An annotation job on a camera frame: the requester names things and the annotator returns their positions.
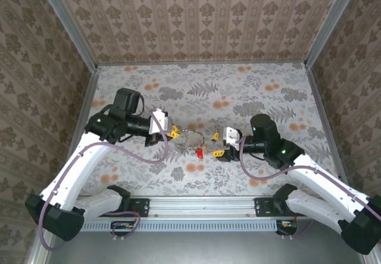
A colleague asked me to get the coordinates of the large metal keyring band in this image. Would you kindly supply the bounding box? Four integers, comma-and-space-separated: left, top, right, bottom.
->
177, 128, 206, 152

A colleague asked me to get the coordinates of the grey metal panel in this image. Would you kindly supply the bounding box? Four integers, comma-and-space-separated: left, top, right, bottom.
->
28, 218, 381, 264

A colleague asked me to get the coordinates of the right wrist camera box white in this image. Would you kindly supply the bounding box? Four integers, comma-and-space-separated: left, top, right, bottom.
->
223, 126, 242, 151

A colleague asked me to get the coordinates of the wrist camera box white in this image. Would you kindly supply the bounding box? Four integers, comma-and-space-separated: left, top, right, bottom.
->
223, 126, 242, 151
148, 108, 170, 134

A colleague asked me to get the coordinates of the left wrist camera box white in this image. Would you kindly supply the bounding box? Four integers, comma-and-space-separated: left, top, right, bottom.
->
148, 108, 170, 134

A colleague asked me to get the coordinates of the aluminium table side rail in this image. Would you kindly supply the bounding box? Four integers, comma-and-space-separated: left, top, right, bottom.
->
305, 66, 349, 181
71, 66, 99, 157

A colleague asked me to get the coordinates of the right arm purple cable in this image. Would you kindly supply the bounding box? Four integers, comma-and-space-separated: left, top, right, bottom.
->
236, 137, 381, 241

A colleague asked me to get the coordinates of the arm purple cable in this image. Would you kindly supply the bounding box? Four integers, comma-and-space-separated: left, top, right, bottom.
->
236, 137, 381, 241
38, 108, 170, 251

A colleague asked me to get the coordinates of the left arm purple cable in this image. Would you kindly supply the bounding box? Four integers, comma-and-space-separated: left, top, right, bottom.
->
38, 108, 170, 251

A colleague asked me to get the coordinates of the aluminium mounting rail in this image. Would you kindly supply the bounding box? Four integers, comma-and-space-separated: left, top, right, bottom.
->
76, 195, 310, 219

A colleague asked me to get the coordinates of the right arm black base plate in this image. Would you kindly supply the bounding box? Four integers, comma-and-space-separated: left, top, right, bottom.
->
254, 197, 286, 217

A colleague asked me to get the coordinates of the grey slotted cable duct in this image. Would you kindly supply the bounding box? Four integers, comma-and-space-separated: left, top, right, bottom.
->
82, 219, 277, 232

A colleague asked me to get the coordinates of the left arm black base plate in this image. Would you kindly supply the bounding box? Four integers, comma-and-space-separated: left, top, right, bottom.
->
118, 197, 149, 218

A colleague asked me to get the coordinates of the aluminium frame post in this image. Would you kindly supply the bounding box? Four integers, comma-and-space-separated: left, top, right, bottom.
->
34, 0, 99, 72
303, 0, 364, 68

